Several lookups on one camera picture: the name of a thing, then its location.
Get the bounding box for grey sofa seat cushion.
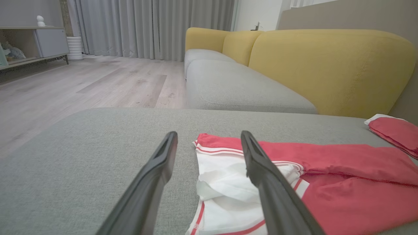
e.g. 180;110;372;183
184;49;236;78
185;59;319;115

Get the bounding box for grey open shelf cabinet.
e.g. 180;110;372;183
0;26;70;71

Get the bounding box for yellow sofa end backrest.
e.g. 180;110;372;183
185;27;231;53

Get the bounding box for wide yellow sofa backrest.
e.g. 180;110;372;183
248;29;417;118

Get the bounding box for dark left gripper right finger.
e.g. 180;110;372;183
241;131;327;235

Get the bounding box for red basketball jersey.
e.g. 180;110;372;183
185;133;418;235

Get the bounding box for grey curtain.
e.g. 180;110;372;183
70;0;235;62

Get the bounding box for large grey sofa ottoman cushion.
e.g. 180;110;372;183
0;108;418;235

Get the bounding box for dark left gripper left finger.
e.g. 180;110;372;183
95;131;178;235

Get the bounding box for narrow yellow sofa backrest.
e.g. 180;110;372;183
222;31;263;67

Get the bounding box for pale toys in cabinet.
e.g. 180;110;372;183
0;41;26;63

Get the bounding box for red shorts with white stripe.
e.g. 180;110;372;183
364;114;418;160

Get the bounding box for white ribbed cylinder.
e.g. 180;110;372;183
67;37;84;61

